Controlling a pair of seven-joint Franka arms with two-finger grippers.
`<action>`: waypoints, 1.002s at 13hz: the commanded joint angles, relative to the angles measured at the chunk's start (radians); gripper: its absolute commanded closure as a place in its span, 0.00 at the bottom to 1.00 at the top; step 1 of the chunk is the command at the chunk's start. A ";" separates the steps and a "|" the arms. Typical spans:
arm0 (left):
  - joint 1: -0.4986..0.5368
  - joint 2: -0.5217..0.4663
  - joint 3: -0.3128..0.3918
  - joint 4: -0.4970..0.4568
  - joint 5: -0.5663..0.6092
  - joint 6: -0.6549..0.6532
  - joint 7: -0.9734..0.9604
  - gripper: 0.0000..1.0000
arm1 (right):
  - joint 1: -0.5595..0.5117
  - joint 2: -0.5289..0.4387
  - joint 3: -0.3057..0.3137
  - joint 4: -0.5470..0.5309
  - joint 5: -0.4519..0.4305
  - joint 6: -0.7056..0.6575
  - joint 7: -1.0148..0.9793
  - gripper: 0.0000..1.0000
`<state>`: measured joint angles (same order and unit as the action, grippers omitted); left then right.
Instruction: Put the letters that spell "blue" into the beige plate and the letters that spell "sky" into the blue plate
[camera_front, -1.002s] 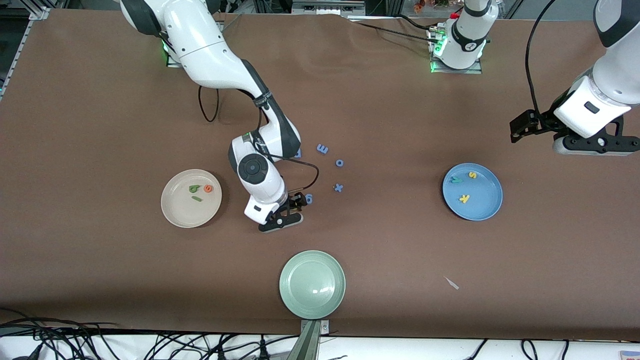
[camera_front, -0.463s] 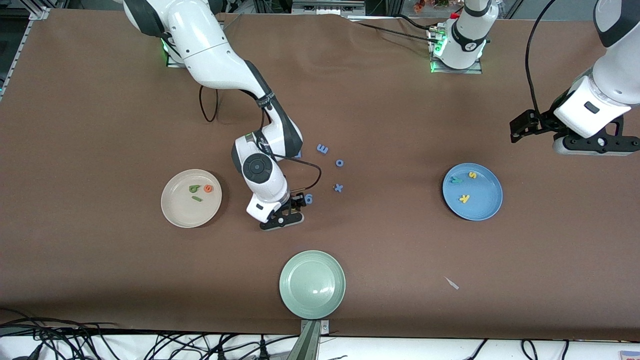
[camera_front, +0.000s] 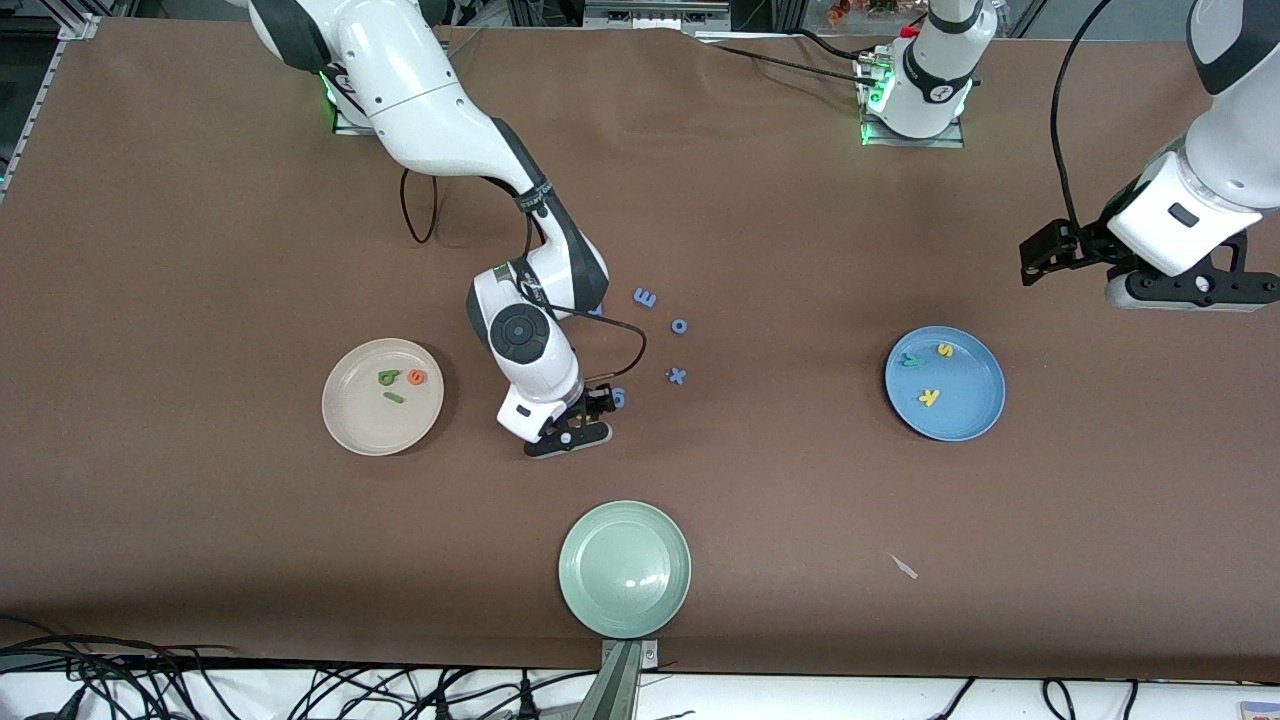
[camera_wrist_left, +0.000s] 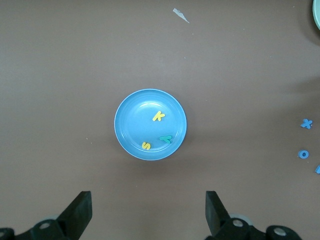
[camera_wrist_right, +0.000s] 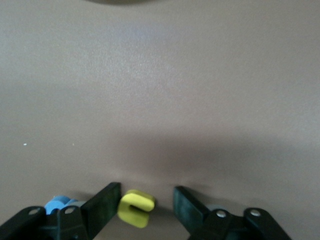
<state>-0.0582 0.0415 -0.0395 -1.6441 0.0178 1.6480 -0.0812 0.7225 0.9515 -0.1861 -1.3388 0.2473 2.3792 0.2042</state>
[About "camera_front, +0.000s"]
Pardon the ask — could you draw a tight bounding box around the pale green plate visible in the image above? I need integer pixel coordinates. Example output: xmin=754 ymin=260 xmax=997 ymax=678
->
xmin=558 ymin=500 xmax=693 ymax=639

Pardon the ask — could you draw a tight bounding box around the blue plate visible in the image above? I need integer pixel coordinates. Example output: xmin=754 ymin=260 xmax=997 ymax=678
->
xmin=884 ymin=326 xmax=1007 ymax=443

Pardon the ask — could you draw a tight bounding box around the beige brown plate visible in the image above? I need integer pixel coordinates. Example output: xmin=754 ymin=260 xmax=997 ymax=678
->
xmin=321 ymin=338 xmax=445 ymax=457

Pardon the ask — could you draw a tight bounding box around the orange plastic object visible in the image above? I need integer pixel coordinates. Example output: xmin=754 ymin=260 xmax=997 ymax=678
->
xmin=826 ymin=0 xmax=903 ymax=25

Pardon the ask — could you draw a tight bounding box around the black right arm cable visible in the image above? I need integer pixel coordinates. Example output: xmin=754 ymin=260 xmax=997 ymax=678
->
xmin=400 ymin=168 xmax=648 ymax=386

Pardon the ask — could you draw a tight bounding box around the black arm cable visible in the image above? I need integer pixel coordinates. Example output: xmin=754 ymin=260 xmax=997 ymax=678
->
xmin=400 ymin=168 xmax=648 ymax=386
xmin=1048 ymin=0 xmax=1116 ymax=251

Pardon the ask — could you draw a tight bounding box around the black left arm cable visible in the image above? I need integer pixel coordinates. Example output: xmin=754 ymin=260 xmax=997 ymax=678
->
xmin=1048 ymin=0 xmax=1116 ymax=251

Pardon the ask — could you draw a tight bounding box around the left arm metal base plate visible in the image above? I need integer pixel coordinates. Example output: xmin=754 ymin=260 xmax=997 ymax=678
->
xmin=858 ymin=50 xmax=967 ymax=150

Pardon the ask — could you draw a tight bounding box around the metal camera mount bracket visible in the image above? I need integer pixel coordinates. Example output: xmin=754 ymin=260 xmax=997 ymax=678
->
xmin=575 ymin=638 xmax=661 ymax=720

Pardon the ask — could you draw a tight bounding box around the black cable on table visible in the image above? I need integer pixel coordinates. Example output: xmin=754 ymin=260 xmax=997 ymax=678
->
xmin=700 ymin=35 xmax=881 ymax=86

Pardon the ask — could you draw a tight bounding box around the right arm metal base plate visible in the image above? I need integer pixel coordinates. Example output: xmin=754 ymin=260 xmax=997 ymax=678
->
xmin=333 ymin=95 xmax=386 ymax=137

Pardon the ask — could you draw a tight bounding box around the grey metal frame piece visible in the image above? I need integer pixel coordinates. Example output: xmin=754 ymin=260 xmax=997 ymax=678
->
xmin=583 ymin=0 xmax=733 ymax=33

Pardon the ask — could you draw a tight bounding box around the black cable tangle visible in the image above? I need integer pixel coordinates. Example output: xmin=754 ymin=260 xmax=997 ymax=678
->
xmin=0 ymin=618 xmax=591 ymax=720

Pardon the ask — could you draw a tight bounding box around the aluminium frame rail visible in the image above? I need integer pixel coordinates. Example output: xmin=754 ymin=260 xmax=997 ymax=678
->
xmin=0 ymin=0 xmax=103 ymax=196

